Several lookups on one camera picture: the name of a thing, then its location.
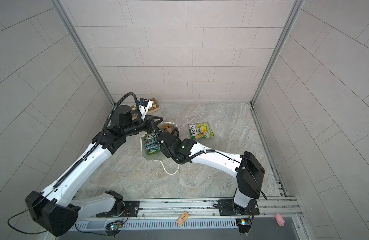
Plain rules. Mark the left circuit board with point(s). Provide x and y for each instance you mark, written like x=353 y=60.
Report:
x=113 y=228

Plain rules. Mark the right circuit board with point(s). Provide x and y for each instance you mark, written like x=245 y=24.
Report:
x=244 y=225

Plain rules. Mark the green snack packs in bag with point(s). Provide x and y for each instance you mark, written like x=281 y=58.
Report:
x=152 y=146

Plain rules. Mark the circuit board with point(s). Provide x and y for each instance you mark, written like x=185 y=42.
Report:
x=113 y=228
x=244 y=225

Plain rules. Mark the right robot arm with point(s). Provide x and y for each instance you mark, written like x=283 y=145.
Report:
x=247 y=170

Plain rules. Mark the pink pig toy on rail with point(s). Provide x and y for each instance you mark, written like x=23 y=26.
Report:
x=280 y=220

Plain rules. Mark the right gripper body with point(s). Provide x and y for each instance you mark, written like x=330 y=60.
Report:
x=168 y=152

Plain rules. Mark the green yellow Fox's candy bag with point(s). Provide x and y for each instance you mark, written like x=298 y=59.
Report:
x=200 y=131

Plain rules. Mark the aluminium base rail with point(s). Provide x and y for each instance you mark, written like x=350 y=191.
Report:
x=165 y=210

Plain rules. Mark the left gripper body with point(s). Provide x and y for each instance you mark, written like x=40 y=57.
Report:
x=136 y=127

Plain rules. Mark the white paper bag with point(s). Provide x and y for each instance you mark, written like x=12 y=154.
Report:
x=160 y=156

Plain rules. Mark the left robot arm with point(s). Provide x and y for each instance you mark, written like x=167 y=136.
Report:
x=54 y=208

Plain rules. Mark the wooden chessboard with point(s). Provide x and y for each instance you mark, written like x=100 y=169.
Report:
x=148 y=108

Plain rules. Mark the wooden mousetrap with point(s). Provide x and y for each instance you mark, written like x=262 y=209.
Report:
x=182 y=219

